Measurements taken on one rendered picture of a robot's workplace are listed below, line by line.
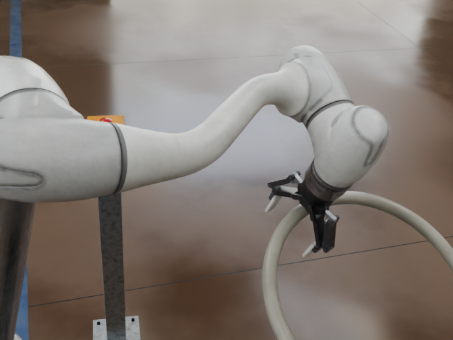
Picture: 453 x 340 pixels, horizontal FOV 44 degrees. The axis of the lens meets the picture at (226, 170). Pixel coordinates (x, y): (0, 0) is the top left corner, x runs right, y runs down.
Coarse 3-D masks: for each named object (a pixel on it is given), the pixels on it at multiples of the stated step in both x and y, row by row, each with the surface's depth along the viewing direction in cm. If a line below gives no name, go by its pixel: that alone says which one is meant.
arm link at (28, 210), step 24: (0, 72) 78; (24, 72) 78; (0, 96) 74; (0, 216) 86; (24, 216) 89; (0, 240) 88; (24, 240) 92; (0, 264) 91; (24, 264) 96; (0, 288) 93; (0, 312) 96; (0, 336) 99
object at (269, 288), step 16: (352, 192) 127; (304, 208) 121; (384, 208) 128; (400, 208) 128; (288, 224) 117; (416, 224) 127; (272, 240) 115; (432, 240) 126; (272, 256) 112; (448, 256) 124; (272, 272) 110; (272, 288) 108; (272, 304) 107; (272, 320) 106; (288, 336) 104
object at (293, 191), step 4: (280, 188) 126; (284, 188) 125; (288, 188) 124; (292, 188) 123; (296, 188) 123; (272, 192) 126; (276, 192) 125; (280, 192) 124; (284, 192) 123; (288, 192) 122; (292, 192) 121; (296, 192) 121; (284, 196) 124; (288, 196) 123; (292, 196) 121; (296, 196) 120; (300, 196) 118; (300, 200) 119
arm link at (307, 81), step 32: (288, 64) 106; (320, 64) 106; (256, 96) 96; (288, 96) 103; (320, 96) 103; (128, 128) 76; (224, 128) 87; (128, 160) 73; (160, 160) 77; (192, 160) 81
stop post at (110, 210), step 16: (112, 208) 196; (112, 224) 200; (112, 240) 204; (112, 256) 209; (112, 272) 214; (112, 288) 219; (112, 304) 224; (96, 320) 248; (112, 320) 230; (128, 320) 249; (96, 336) 241; (112, 336) 236; (128, 336) 243
